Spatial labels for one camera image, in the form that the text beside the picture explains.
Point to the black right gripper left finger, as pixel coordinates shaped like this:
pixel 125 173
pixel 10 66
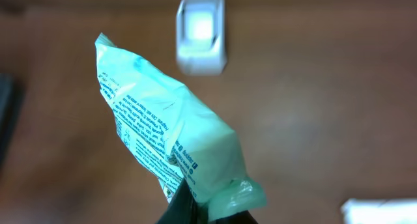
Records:
pixel 183 209

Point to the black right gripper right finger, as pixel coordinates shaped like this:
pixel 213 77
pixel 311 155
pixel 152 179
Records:
pixel 238 218

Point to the mint green wipes pack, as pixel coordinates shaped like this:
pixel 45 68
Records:
pixel 174 135

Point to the white tube gold cap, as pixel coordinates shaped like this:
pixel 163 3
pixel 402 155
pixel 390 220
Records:
pixel 390 211

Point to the white barcode scanner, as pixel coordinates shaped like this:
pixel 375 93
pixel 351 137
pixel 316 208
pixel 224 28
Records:
pixel 200 37

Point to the grey plastic basket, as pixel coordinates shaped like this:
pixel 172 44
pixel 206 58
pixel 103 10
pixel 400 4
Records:
pixel 7 96

